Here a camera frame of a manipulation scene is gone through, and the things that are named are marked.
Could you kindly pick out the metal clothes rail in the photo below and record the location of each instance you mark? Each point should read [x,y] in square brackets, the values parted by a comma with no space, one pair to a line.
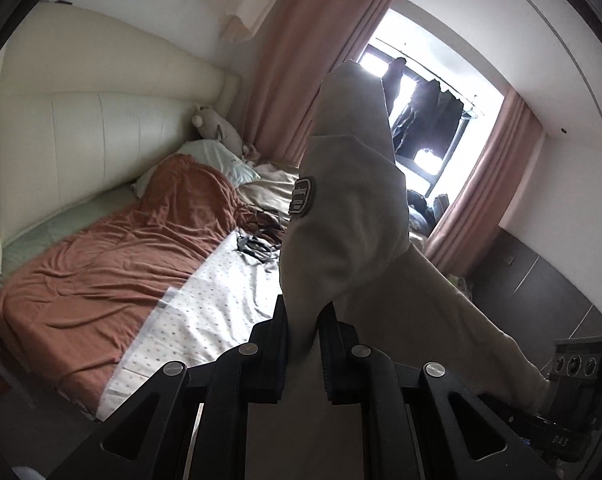
[451,87]

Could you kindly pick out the floral white bedsheet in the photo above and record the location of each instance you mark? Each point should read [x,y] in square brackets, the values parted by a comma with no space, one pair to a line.
[216,300]

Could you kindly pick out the grey cushion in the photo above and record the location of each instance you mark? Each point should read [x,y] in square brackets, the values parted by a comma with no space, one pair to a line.
[440,206]

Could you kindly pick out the beige zip jacket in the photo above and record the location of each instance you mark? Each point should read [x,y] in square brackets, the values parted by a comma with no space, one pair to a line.
[351,210]

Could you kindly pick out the dark hanging garment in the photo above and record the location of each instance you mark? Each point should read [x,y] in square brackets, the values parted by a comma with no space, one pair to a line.
[431,115]
[395,85]

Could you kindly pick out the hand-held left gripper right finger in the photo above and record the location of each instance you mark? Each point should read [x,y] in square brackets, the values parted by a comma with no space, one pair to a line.
[338,360]

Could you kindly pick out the black folded device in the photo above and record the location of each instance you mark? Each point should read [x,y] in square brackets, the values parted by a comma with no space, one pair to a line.
[253,247]

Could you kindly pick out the white power strip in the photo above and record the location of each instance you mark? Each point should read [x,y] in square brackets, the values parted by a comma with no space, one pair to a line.
[458,285]

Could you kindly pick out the dark grey clothes pile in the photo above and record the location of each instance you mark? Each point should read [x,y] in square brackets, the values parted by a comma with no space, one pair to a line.
[418,210]

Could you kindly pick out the pink curtain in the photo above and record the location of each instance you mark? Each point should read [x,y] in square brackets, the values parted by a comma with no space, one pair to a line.
[486,185]
[301,85]

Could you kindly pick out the beige plush toy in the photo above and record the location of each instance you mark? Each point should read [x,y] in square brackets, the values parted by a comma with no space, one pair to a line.
[216,127]

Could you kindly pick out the rust brown blanket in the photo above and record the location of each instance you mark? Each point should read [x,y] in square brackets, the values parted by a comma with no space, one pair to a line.
[116,270]

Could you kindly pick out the cream padded headboard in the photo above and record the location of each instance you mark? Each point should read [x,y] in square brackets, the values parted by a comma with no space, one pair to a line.
[96,125]

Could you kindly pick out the pale blue pillow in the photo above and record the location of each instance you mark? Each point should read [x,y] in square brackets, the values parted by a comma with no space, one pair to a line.
[216,160]

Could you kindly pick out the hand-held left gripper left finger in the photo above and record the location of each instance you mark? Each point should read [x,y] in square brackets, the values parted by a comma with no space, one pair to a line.
[271,360]

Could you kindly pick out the grey beige duvet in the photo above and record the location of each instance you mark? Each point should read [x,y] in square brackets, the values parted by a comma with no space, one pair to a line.
[271,185]

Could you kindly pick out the light green mattress sheet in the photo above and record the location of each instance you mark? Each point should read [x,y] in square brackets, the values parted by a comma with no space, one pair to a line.
[66,225]

